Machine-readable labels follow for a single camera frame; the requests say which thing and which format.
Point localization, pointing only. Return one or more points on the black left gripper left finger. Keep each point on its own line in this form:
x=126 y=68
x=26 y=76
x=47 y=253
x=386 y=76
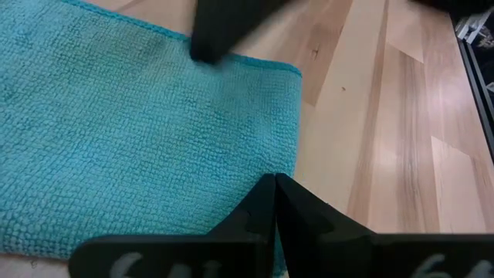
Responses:
x=239 y=247

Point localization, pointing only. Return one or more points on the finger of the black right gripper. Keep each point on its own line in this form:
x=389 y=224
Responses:
x=224 y=27

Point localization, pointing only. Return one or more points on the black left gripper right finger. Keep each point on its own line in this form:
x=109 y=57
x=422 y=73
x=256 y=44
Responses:
x=320 y=239

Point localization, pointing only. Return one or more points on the light blue microfiber towel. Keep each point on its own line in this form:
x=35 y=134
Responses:
x=116 y=135

